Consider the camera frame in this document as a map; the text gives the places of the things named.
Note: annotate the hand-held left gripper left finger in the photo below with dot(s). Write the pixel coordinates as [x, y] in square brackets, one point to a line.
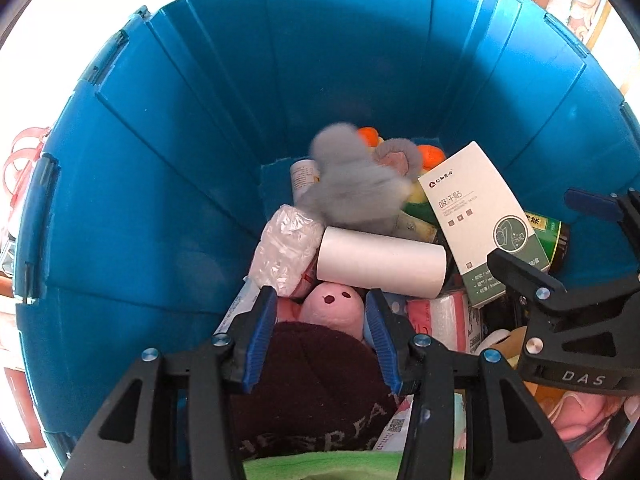
[260, 340]

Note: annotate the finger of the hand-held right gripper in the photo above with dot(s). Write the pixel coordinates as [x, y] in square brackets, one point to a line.
[525, 275]
[590, 202]

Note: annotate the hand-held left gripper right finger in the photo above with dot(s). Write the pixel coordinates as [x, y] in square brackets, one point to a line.
[382, 340]

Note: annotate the dark maroon beanie hat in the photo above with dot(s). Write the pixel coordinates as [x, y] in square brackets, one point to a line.
[310, 385]

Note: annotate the blue plastic container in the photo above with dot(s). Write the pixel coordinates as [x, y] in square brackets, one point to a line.
[200, 160]

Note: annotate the pale blue white packet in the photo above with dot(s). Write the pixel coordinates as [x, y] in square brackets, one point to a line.
[239, 302]

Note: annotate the green labelled can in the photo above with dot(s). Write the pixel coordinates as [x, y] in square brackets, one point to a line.
[550, 240]

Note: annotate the pink plush toy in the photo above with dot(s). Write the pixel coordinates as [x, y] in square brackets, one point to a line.
[332, 310]

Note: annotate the pink tissue pack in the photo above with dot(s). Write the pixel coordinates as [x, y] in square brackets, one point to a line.
[440, 317]

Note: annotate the pink fabric item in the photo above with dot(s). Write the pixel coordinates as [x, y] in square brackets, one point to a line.
[580, 420]

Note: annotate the white paper roll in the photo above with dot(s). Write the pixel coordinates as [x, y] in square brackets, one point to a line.
[380, 260]

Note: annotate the white printed packet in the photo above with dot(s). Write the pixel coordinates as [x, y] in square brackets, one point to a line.
[395, 427]

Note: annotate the white and green box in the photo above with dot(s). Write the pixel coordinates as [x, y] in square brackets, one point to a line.
[470, 205]

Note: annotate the clear plastic wrapped pack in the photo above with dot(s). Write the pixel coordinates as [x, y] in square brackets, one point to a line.
[285, 245]

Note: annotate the green yellow packet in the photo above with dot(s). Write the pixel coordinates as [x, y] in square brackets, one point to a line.
[417, 227]

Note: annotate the green cloth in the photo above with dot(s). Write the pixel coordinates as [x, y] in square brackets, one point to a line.
[325, 467]

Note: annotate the grey plush toy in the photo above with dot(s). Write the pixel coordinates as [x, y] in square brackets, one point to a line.
[345, 180]

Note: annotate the white labelled bottle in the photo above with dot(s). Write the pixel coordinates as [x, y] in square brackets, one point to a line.
[302, 177]

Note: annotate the patterned framed panel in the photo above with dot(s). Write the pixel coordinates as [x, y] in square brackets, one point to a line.
[580, 5]

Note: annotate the red ribbon bag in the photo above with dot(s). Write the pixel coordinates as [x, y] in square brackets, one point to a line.
[25, 160]

